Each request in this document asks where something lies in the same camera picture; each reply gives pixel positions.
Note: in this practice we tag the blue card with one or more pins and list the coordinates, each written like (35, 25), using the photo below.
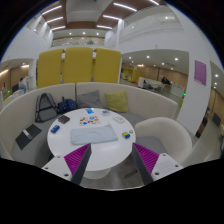
(89, 110)

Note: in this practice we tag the small blue box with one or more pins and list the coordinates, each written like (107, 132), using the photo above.
(55, 129)

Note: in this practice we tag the white armchair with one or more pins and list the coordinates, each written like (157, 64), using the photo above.
(174, 137)

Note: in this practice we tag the purple wall poster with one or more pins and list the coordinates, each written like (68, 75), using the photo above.
(200, 74)

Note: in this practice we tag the grey mesh backpack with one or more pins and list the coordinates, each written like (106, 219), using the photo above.
(45, 108)

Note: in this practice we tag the dark laptop on sofa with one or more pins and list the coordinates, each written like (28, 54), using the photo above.
(27, 135)

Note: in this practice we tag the dark blue bag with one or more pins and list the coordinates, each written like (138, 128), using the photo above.
(67, 105)

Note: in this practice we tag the black wallet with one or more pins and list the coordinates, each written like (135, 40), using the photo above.
(63, 119)

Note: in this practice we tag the grey cushion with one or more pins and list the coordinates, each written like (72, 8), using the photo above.
(89, 100)

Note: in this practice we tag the yellow and blue toy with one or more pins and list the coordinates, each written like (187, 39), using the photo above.
(126, 135)

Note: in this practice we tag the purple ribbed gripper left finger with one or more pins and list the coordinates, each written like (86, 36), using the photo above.
(72, 166)

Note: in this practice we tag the white booklet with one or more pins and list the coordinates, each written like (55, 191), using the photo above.
(118, 119)

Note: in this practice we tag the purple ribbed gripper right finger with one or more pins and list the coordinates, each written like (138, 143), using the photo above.
(153, 166)

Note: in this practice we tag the colourful sticker sheet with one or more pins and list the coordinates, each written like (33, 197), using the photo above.
(89, 120)

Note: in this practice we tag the right yellow panel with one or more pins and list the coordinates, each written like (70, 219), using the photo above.
(107, 65)

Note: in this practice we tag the small white-blue card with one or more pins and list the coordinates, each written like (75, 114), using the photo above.
(105, 112)

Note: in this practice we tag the round white table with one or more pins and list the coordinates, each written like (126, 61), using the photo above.
(104, 156)

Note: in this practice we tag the yellow-green cushion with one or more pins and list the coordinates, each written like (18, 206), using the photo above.
(117, 101)

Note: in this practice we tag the person in background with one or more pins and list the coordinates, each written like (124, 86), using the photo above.
(22, 85)

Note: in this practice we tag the middle yellow panel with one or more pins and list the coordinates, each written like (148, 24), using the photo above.
(77, 64)

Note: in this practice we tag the light blue towel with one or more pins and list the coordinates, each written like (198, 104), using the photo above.
(93, 135)

